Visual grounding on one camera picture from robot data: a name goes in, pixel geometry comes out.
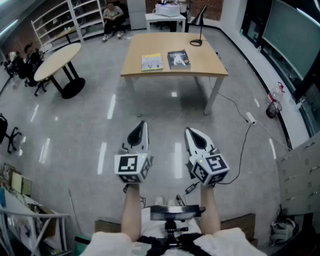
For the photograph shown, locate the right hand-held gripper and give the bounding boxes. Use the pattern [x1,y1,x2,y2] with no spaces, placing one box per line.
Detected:
[184,127,230,187]

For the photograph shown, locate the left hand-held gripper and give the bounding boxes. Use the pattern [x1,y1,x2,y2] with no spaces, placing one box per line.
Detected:
[114,120,154,185]

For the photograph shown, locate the yellow white book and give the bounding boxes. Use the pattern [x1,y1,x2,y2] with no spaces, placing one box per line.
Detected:
[141,52,164,73]

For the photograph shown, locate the thick dark blue book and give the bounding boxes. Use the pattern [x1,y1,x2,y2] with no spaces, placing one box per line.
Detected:
[167,49,192,70]

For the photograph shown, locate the person's left forearm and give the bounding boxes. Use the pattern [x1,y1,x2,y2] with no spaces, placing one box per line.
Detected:
[120,183,142,243]

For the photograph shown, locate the person's right forearm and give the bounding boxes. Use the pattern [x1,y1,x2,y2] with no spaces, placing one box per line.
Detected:
[199,183,222,237]

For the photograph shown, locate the black power adapter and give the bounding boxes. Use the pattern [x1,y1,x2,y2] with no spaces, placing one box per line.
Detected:
[184,183,198,195]

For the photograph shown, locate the white power strip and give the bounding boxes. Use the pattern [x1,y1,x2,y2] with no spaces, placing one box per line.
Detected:
[245,111,258,126]

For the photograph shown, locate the black chest-mounted phone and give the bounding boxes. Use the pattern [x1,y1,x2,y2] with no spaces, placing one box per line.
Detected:
[149,204,206,222]

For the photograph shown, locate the clear plastic water jug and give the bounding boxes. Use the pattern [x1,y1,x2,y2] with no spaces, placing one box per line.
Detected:
[267,81,286,103]

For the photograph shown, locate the thin metal rod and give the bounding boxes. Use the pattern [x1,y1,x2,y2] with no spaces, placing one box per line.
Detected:
[68,188,84,236]

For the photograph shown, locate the wooden table white legs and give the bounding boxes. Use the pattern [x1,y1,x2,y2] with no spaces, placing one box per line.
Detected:
[119,32,229,116]

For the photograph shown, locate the grey drawer cabinet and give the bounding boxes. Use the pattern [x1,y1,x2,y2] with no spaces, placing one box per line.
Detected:
[276,132,320,216]

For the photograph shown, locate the person's white shirt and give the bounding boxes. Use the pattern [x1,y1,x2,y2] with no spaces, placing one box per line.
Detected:
[82,207,268,256]

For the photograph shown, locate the black office chair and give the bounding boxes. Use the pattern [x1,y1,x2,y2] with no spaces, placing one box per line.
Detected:
[24,73,48,97]

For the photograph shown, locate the oval table black base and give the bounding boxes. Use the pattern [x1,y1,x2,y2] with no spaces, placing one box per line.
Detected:
[33,42,86,100]

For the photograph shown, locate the grey white backpack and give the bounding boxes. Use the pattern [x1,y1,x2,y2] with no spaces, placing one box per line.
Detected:
[269,217,297,247]

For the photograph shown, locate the teal plastic bin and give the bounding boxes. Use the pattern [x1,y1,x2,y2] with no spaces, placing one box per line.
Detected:
[74,234,92,256]

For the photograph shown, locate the olive cardboard box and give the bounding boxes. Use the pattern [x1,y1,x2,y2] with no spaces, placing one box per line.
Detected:
[21,176,33,196]

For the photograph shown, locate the small white table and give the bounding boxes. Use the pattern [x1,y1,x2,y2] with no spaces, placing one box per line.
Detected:
[144,12,187,33]

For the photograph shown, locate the white cabinet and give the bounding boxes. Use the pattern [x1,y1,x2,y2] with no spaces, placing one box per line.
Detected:
[126,0,147,31]

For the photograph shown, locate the white metal workbench rack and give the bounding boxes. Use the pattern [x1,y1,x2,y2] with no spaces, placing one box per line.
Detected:
[0,187,73,256]

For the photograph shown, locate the black desk lamp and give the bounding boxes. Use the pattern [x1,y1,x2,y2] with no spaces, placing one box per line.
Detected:
[187,5,208,47]

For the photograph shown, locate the pale green cardboard box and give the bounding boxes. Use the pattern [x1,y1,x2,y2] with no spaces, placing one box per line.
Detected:
[9,171,23,193]

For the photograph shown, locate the white box appliance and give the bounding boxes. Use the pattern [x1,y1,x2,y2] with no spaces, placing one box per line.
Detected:
[154,2,181,18]

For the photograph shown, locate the white metal shelf rack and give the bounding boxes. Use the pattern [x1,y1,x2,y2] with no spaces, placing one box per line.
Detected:
[30,0,106,53]

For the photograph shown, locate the black office chair base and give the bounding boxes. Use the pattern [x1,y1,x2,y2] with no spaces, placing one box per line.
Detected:
[0,112,22,155]

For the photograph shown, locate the black floor cable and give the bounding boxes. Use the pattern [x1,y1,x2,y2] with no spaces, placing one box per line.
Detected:
[184,122,253,196]

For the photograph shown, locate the grey floor cable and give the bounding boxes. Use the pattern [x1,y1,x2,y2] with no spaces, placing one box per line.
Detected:
[216,91,249,122]

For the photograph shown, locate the wire mesh waste bin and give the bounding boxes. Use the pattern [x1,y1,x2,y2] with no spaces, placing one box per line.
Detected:
[265,99,283,119]

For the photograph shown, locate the black chest harness mount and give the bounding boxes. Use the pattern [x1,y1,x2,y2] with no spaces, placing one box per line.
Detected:
[137,219,208,256]

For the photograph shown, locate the large dark wall screen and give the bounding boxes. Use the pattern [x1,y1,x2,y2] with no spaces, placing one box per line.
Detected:
[261,0,320,79]

